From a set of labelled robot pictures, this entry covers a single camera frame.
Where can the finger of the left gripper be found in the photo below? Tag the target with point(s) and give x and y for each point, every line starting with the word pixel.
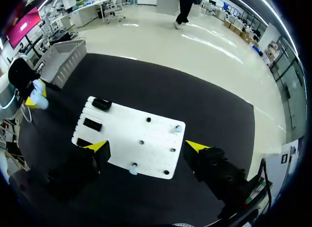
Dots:
pixel 44 86
pixel 29 101

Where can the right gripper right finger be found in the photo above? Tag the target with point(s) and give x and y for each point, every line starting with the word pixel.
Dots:
pixel 214 166

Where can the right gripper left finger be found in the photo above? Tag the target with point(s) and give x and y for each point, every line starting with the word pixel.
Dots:
pixel 80 166

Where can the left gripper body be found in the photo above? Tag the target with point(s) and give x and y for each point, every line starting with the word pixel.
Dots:
pixel 20 74

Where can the pale blue earbud case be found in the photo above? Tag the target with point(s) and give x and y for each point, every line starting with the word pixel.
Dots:
pixel 40 98

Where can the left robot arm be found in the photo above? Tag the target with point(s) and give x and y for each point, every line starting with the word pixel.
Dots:
pixel 7 97

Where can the pale blue earbud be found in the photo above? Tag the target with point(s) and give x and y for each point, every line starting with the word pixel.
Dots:
pixel 133 170
pixel 178 129

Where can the white plate with black stands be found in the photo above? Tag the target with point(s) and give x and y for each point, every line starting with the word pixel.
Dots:
pixel 136 141

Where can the grey slotted basket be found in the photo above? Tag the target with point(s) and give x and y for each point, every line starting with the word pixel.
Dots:
pixel 62 62

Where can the person's legs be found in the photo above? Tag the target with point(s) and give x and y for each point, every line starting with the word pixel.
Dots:
pixel 184 11

